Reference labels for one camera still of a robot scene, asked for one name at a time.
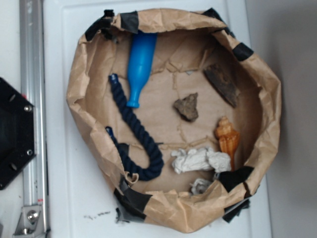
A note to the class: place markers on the large crumpled white paper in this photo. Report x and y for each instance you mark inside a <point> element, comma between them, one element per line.
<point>202,159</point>

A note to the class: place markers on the small crumpled white paper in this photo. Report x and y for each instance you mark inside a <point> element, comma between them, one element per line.
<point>200,185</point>

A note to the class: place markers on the brown paper bin liner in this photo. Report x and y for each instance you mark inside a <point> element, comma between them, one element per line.
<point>187,43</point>

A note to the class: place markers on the grey-brown rock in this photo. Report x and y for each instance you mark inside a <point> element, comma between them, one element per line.
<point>187,107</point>

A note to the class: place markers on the orange plastic seashell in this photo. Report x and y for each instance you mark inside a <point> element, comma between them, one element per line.
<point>228,139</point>

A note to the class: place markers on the dark wood bark piece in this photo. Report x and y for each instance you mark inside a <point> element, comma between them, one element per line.
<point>222,83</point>

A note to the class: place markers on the blue plastic bottle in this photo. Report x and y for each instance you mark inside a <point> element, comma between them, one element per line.
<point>140,64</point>

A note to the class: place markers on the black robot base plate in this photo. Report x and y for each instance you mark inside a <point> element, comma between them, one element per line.
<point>17,141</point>

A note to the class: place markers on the aluminium extrusion rail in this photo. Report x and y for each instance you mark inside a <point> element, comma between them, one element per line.
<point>35,176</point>

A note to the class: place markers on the metal corner bracket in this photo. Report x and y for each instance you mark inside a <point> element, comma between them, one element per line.
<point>31,223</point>

